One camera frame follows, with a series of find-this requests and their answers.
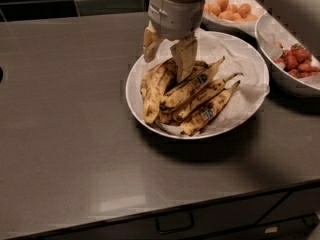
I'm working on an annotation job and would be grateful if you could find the white bowl of strawberries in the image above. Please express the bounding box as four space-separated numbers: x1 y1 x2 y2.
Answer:
255 13 320 97

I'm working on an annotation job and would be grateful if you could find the spotted banana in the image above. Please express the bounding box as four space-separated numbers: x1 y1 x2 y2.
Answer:
140 58 177 124
172 72 240 123

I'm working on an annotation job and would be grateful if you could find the front banana with blue sticker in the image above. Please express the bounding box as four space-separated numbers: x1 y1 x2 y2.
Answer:
181 80 240 136

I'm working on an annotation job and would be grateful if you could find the black drawer handle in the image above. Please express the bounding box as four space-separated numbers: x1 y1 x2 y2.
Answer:
155 212 195 235

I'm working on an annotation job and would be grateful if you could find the pile of red strawberries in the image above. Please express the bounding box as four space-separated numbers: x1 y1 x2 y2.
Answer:
274 43 320 79

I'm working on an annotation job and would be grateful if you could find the pile of orange apricots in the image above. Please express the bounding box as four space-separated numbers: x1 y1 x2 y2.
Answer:
204 0 258 22

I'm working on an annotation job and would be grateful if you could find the banana with blue sticker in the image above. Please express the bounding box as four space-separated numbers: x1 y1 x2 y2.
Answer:
160 57 225 113
181 80 240 136

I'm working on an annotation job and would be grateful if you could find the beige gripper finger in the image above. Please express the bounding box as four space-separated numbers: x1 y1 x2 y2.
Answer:
170 35 198 82
143 22 164 63

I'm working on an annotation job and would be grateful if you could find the white bowl of apricots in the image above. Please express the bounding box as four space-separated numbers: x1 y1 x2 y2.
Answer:
203 0 265 36

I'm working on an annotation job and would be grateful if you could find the dark drawer front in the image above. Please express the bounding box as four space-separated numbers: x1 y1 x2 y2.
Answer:
43 192 290 240

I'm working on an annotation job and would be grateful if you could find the white paper liner in banana bowl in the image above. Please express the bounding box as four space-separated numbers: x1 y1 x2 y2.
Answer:
192 30 269 139

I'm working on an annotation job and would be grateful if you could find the large white banana bowl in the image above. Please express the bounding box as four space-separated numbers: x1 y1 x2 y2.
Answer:
126 30 269 139

